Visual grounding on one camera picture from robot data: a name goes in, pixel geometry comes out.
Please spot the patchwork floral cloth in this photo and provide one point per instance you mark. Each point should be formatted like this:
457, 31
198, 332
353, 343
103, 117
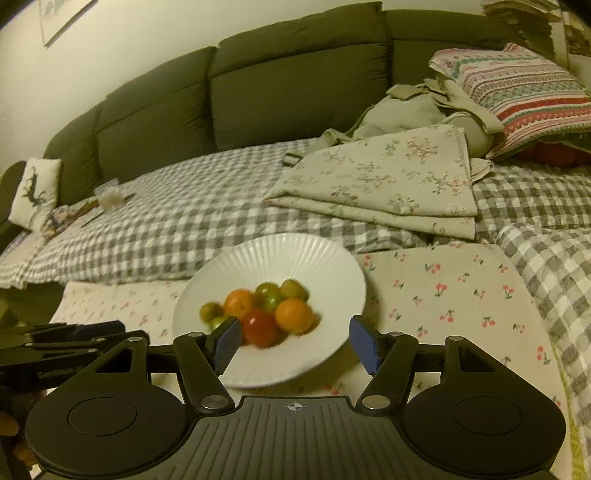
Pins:
69, 217

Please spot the framed wall picture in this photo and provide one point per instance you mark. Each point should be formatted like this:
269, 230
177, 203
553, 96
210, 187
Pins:
60, 16

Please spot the red tomato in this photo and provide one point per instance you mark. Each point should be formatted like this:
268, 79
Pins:
260, 326

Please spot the beige fabric bag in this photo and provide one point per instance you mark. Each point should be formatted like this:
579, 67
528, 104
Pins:
415, 106

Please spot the red cushion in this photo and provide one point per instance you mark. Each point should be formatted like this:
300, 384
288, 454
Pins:
554, 154

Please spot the grey checked blanket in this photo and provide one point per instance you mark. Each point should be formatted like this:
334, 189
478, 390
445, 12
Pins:
184, 207

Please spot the cherry print cloth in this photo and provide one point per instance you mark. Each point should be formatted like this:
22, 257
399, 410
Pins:
461, 300

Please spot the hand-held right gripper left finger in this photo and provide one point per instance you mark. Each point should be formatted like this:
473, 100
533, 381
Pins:
227, 345

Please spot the white embroidered pillow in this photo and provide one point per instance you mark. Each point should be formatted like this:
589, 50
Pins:
37, 194

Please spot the small toothpick box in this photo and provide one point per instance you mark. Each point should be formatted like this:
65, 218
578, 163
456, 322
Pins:
110, 197

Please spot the folded floral cloth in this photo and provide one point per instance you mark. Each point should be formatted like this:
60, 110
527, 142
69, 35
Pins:
383, 180

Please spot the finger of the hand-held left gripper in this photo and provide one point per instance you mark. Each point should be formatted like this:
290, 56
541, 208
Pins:
60, 357
92, 330

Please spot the dark green sofa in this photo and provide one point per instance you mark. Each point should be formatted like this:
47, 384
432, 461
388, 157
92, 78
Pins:
277, 78

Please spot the white ribbed plate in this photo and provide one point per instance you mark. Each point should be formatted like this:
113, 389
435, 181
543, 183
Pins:
286, 267

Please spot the orange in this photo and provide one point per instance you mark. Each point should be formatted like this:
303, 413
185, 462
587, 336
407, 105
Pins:
294, 315
238, 302

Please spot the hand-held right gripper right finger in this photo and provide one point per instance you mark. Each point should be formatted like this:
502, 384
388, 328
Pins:
364, 344

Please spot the striped patterned pillow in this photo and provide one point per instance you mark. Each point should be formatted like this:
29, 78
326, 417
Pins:
521, 92

